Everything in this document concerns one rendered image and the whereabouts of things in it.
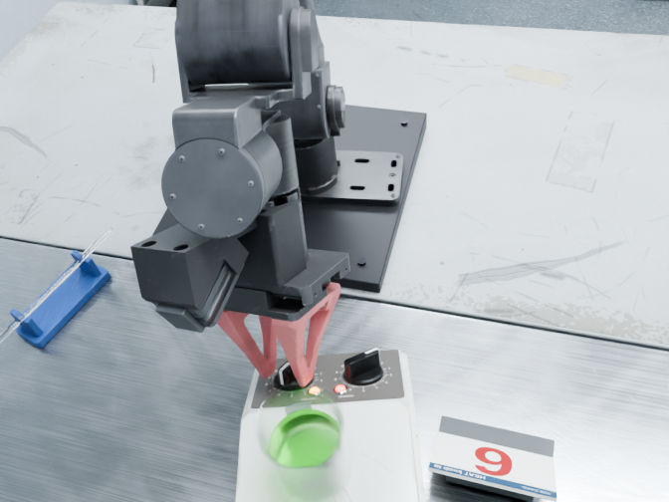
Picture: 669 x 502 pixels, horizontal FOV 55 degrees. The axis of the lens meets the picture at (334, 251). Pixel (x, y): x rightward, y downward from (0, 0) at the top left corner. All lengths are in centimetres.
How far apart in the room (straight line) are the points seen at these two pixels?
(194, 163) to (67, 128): 57
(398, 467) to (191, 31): 31
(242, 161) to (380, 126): 42
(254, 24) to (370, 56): 51
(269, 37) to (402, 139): 36
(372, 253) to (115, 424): 28
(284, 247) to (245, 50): 13
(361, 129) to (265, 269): 36
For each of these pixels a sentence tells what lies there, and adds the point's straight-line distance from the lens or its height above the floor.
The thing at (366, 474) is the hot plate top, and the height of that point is 99.
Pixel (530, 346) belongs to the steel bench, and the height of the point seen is 90.
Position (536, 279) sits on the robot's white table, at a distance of 64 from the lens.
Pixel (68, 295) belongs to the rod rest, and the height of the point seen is 91.
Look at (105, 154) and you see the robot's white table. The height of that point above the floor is 90.
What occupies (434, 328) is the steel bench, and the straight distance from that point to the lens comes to 60.
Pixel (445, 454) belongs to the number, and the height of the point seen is 93.
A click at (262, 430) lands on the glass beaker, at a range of 40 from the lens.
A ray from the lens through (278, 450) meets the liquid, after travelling 42.
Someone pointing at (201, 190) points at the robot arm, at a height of 116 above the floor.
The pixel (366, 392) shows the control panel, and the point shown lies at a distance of 50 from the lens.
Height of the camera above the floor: 140
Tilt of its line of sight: 50 degrees down
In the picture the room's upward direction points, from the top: 9 degrees counter-clockwise
